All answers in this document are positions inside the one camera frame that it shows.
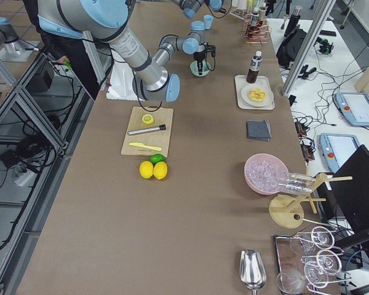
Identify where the yellow plastic knife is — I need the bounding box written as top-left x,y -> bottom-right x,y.
129,142 -> 162,151

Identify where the black monitor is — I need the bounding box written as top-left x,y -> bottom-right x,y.
331,145 -> 369,248

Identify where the wooden glass stand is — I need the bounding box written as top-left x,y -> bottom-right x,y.
269,173 -> 352,229

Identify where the green lime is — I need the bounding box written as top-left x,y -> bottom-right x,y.
149,153 -> 165,165

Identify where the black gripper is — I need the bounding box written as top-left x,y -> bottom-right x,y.
193,45 -> 216,71

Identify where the metal ice scoop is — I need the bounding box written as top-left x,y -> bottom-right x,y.
239,250 -> 266,294

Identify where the copper wire bottle rack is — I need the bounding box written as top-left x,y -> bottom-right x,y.
242,14 -> 271,44

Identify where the tea bottle in rack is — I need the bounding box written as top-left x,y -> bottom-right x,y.
250,11 -> 259,26
258,6 -> 266,26

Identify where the beige serving tray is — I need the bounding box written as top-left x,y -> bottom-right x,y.
234,75 -> 275,110

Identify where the grey folded cloth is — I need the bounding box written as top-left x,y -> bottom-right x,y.
246,120 -> 272,141

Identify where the clear ice cubes pile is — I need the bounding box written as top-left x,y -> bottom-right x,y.
245,160 -> 288,192

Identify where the blue plastic cup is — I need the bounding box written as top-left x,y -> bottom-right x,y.
203,14 -> 214,30

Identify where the pink ribbed ice bowl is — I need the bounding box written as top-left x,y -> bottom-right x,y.
244,153 -> 288,195

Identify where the black equipment case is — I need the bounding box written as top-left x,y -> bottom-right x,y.
276,28 -> 307,69

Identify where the black gimbal handle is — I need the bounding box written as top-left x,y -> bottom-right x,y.
298,64 -> 317,79

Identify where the aluminium frame post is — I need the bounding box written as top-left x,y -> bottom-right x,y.
281,0 -> 336,97

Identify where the half lemon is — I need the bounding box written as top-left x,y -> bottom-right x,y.
141,114 -> 154,125

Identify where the steel muddler black tip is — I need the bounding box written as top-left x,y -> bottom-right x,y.
127,124 -> 167,136

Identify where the white plate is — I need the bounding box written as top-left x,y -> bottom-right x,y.
240,84 -> 274,108

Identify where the wine glass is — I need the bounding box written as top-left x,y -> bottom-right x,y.
304,261 -> 329,288
276,269 -> 307,294
316,250 -> 342,275
289,226 -> 335,256

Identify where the whole yellow lemon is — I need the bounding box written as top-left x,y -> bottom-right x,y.
139,160 -> 154,179
153,161 -> 168,180

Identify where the clear glass on stand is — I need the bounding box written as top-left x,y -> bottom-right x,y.
277,172 -> 315,195

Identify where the wooden cutting board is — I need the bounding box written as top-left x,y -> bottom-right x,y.
120,106 -> 174,158

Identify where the dark tea bottle on tray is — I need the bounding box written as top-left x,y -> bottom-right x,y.
246,50 -> 263,84

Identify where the glazed donut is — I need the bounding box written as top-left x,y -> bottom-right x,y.
248,88 -> 266,102

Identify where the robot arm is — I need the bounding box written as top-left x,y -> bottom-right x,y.
38,0 -> 207,102
171,0 -> 226,19

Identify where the blue teach pendant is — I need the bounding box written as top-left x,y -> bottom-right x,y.
319,133 -> 360,173
334,92 -> 369,127

